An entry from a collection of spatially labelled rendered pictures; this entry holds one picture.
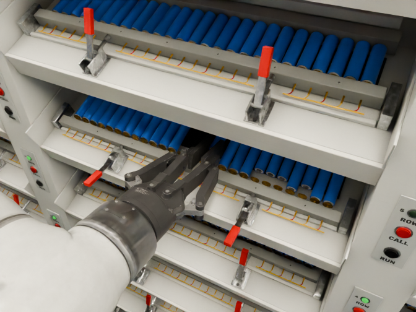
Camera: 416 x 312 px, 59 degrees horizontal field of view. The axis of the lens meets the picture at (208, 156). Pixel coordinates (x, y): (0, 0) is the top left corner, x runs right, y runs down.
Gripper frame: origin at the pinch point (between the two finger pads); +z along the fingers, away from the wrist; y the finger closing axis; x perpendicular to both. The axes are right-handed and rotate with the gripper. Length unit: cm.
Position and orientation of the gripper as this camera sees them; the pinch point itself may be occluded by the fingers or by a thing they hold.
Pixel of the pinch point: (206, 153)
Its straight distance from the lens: 61.6
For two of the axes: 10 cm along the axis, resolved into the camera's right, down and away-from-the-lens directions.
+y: -8.8, -3.1, 3.5
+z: 4.6, -4.5, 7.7
